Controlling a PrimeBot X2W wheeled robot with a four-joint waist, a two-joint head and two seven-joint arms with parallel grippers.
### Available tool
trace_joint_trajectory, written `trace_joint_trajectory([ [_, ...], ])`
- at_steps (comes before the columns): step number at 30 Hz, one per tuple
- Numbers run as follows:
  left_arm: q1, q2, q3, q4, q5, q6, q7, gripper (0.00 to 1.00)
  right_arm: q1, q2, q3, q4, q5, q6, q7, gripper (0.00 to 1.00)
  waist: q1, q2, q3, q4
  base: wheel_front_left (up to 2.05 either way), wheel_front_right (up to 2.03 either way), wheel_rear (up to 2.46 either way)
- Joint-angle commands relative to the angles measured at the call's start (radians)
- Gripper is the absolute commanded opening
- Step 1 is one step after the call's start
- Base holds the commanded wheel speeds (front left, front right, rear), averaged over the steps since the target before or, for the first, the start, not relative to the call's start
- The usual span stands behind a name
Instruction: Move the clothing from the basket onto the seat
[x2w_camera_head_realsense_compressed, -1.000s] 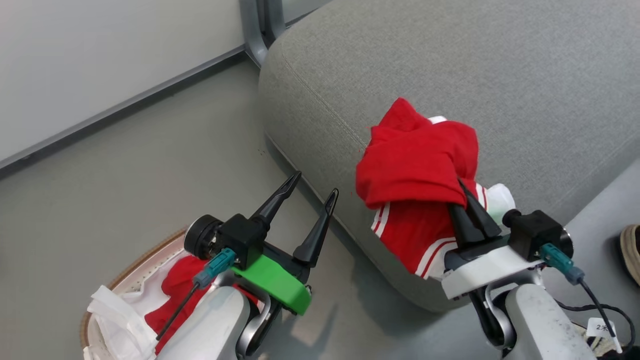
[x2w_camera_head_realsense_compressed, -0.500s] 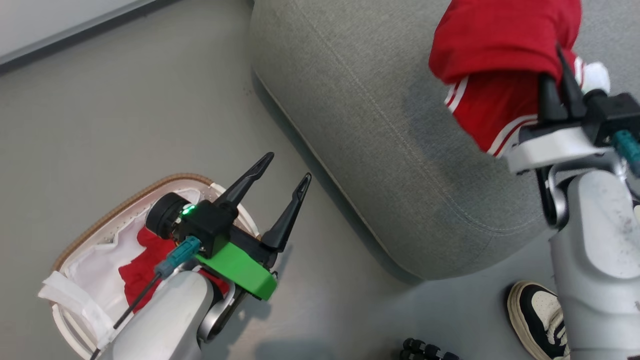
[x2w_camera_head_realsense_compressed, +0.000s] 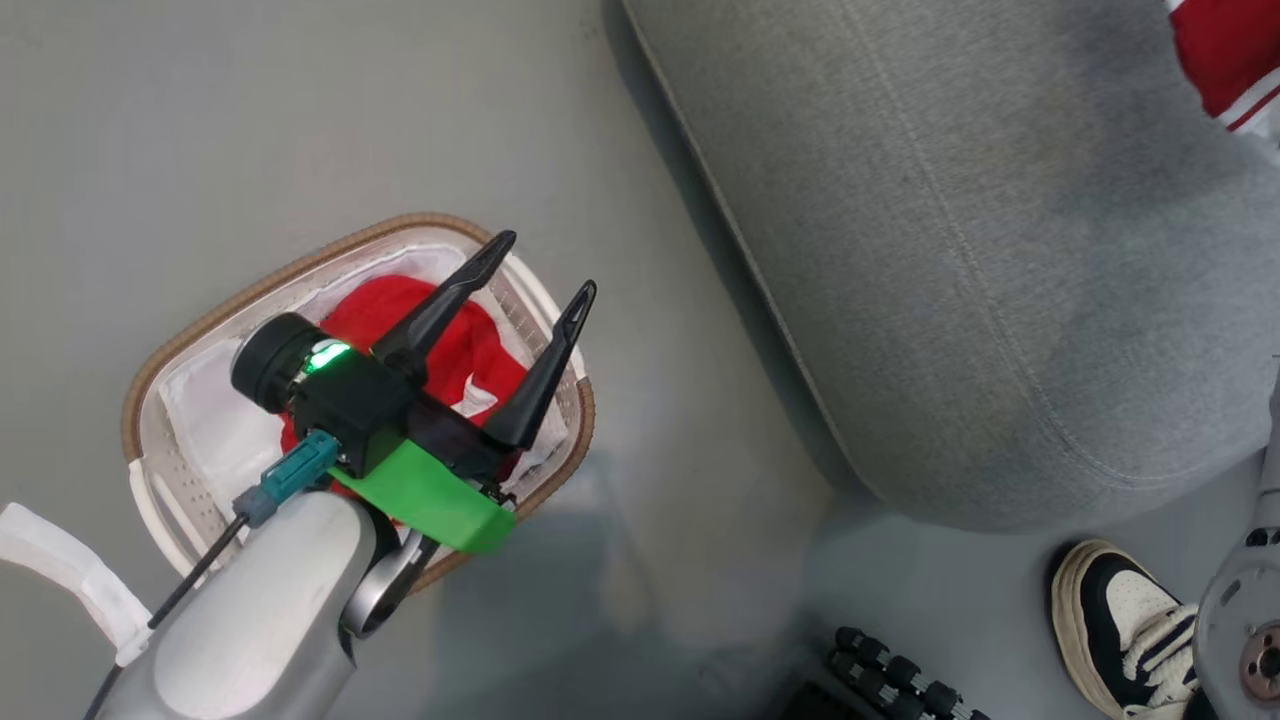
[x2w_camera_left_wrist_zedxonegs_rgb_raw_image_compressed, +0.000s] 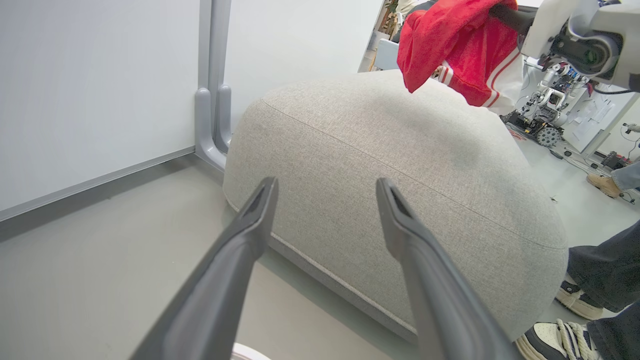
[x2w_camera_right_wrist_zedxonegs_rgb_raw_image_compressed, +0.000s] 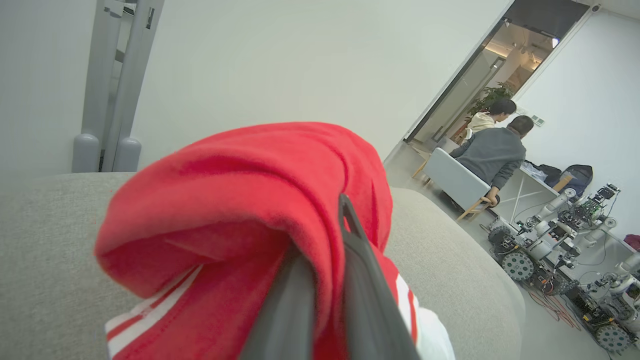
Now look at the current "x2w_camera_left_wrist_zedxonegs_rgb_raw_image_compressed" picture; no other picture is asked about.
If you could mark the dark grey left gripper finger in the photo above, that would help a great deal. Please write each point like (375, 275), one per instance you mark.
(220, 280)

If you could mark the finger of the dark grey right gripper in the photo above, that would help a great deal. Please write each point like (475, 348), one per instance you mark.
(440, 295)

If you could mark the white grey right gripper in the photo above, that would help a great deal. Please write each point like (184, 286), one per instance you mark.
(585, 35)

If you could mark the red garment with white stripes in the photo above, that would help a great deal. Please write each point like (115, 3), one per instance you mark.
(462, 47)

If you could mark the white laundry basket rim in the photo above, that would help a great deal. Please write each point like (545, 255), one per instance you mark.
(247, 352)

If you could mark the beige fabric sofa seat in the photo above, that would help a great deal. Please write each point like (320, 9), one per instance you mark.
(400, 180)

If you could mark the white grey background robot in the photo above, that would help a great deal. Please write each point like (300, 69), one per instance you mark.
(547, 107)

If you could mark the black white sneaker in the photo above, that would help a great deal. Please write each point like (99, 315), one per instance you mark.
(555, 341)
(577, 300)

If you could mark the white board with papers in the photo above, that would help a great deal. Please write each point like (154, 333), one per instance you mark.
(597, 117)

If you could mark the grey box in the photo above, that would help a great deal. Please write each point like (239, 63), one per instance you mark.
(386, 54)

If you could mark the dark jeans leg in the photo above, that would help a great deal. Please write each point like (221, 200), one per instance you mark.
(612, 280)

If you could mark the black device on floor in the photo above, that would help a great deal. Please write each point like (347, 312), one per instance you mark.
(612, 160)

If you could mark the grey partition stand foot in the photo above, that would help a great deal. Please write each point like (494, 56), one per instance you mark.
(214, 100)

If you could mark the tan boot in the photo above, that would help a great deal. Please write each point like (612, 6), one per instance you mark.
(605, 184)

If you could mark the light blue jeans leg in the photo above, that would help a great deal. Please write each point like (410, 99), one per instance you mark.
(627, 176)

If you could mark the white partition panel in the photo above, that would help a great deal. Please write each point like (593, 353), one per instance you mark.
(95, 95)
(295, 45)

